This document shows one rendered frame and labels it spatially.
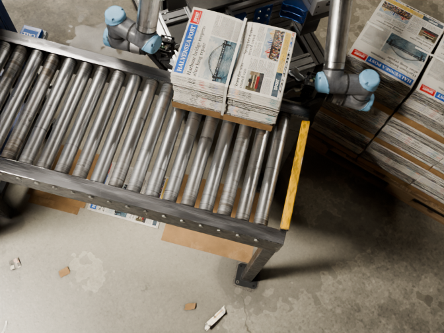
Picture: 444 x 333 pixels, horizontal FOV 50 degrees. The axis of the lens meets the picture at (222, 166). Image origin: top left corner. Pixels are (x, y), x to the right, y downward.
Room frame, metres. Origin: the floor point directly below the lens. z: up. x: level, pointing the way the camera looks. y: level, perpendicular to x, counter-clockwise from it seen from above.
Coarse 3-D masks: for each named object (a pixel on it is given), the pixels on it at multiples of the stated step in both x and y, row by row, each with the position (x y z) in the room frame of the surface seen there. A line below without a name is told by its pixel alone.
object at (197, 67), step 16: (192, 16) 1.09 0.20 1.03; (208, 16) 1.10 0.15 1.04; (224, 16) 1.11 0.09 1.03; (192, 32) 1.02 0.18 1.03; (208, 32) 1.03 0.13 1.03; (224, 32) 1.04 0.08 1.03; (192, 48) 0.95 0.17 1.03; (208, 48) 0.97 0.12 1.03; (224, 48) 0.98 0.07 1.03; (176, 64) 0.88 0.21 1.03; (192, 64) 0.89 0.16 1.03; (208, 64) 0.91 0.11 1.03; (176, 80) 0.84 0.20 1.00; (192, 80) 0.84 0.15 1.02; (208, 80) 0.85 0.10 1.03; (176, 96) 0.85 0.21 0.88; (192, 96) 0.85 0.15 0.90; (208, 96) 0.84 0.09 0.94
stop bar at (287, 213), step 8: (304, 120) 0.89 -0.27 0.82; (304, 128) 0.86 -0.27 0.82; (304, 136) 0.82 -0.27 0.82; (304, 144) 0.79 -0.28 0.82; (296, 152) 0.76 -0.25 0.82; (296, 160) 0.72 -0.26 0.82; (296, 168) 0.69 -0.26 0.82; (296, 176) 0.66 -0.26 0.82; (296, 184) 0.63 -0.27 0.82; (288, 192) 0.60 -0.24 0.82; (288, 200) 0.57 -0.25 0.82; (288, 208) 0.54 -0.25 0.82; (288, 216) 0.51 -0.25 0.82; (288, 224) 0.48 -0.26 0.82
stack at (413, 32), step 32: (384, 0) 1.53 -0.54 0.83; (384, 32) 1.36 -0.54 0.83; (416, 32) 1.39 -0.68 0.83; (352, 64) 1.21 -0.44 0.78; (384, 64) 1.20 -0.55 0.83; (416, 64) 1.23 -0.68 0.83; (384, 96) 1.15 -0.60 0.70; (416, 96) 1.11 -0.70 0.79; (320, 128) 1.20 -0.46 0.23; (384, 128) 1.11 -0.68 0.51; (352, 160) 1.12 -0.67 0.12; (384, 160) 1.08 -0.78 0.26
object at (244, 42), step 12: (240, 24) 1.09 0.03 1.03; (252, 24) 1.10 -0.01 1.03; (228, 48) 0.98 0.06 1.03; (240, 48) 0.99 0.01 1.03; (228, 60) 0.94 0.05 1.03; (240, 60) 0.95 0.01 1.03; (228, 72) 0.89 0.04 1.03; (216, 96) 0.84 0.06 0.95; (228, 96) 0.83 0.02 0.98; (216, 108) 0.84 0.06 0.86; (228, 108) 0.84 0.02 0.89
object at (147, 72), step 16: (0, 32) 1.03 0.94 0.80; (16, 32) 1.04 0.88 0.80; (32, 48) 0.99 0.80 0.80; (48, 48) 1.00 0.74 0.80; (64, 48) 1.01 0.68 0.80; (80, 64) 0.97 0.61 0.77; (96, 64) 0.97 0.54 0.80; (112, 64) 0.98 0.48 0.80; (128, 64) 1.00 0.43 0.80; (144, 80) 0.96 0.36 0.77; (160, 80) 0.95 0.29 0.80; (288, 112) 0.92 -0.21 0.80; (304, 112) 0.93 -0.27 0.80; (288, 128) 0.92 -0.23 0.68
